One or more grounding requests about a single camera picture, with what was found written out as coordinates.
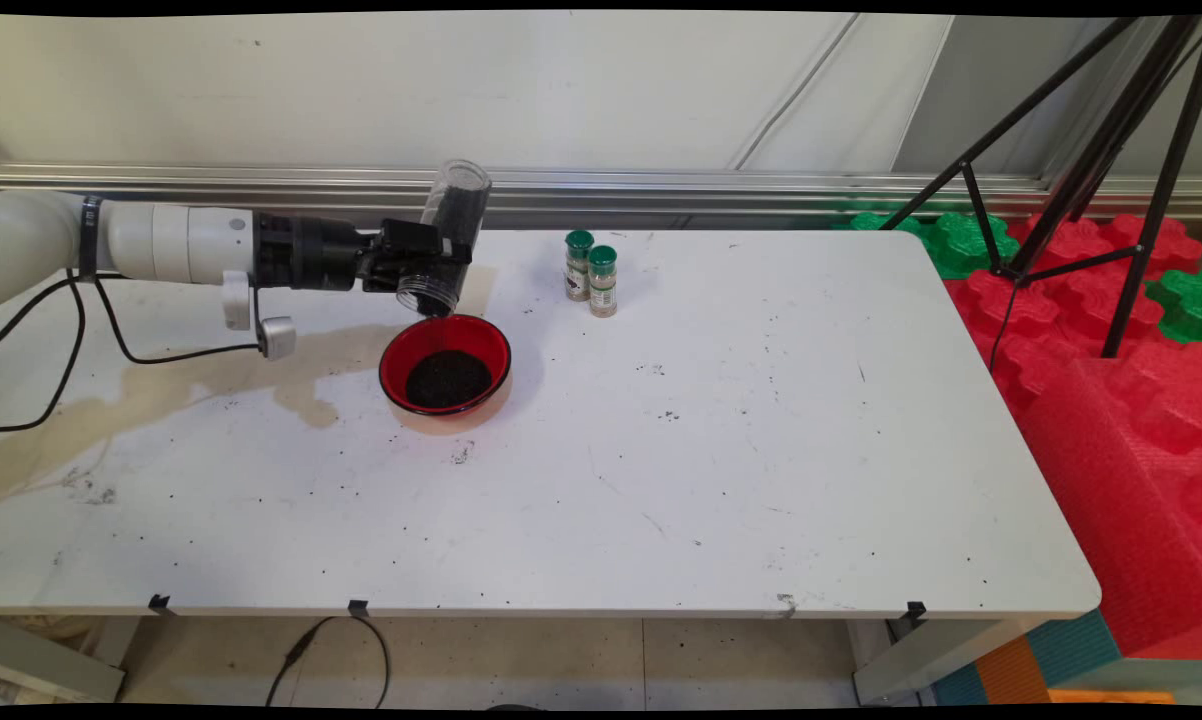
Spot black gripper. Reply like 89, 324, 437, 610
253, 213, 474, 294

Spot clear plastic jar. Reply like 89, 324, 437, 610
396, 159, 493, 319

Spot red bowl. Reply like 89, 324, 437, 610
379, 314, 514, 418

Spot black seeds pile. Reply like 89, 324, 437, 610
405, 348, 494, 409

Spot green-capped dark spice bottle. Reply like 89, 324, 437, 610
564, 230, 596, 303

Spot green-capped light spice bottle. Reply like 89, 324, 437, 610
588, 245, 619, 319

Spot green foam block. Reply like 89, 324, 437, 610
833, 208, 924, 237
919, 211, 1021, 282
1145, 268, 1202, 346

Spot grey table leg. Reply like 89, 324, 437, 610
0, 618, 128, 703
853, 615, 1054, 707

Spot red foam floor blocks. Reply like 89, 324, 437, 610
946, 213, 1202, 361

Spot orange foam mat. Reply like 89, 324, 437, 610
975, 635, 1178, 707

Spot black tripod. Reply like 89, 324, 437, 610
879, 15, 1202, 363

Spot teal foam mat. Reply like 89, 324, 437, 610
934, 608, 1123, 707

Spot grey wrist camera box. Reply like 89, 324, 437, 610
222, 270, 298, 362

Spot black cable strap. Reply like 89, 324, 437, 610
78, 194, 103, 283

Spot aluminium rail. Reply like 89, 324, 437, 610
0, 163, 1202, 231

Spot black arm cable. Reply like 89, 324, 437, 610
0, 268, 264, 433

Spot black floor cable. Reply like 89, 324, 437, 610
266, 615, 392, 709

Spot white wall cable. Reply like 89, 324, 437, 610
729, 14, 864, 172

